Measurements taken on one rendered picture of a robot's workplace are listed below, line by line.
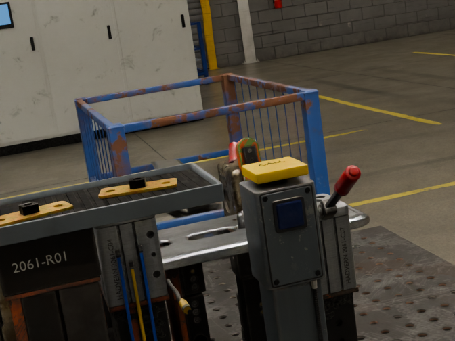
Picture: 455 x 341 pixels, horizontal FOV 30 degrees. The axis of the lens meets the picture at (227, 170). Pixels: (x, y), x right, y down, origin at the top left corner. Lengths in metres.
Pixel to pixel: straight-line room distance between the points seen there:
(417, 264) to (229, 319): 0.46
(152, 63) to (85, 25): 0.81
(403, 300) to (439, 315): 0.11
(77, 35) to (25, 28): 0.53
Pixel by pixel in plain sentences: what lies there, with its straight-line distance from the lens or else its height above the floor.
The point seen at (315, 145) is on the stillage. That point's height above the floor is 0.74.
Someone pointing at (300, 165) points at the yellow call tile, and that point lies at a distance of 0.93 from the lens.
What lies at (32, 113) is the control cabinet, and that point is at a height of 0.39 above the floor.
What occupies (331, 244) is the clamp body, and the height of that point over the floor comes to 1.01.
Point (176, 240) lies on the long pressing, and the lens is 1.29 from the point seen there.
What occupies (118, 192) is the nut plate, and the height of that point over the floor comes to 1.16.
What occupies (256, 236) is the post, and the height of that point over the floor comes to 1.09.
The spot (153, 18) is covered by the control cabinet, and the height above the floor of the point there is 1.17.
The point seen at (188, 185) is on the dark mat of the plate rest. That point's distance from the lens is 0.90.
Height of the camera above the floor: 1.36
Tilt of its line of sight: 12 degrees down
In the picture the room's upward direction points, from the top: 8 degrees counter-clockwise
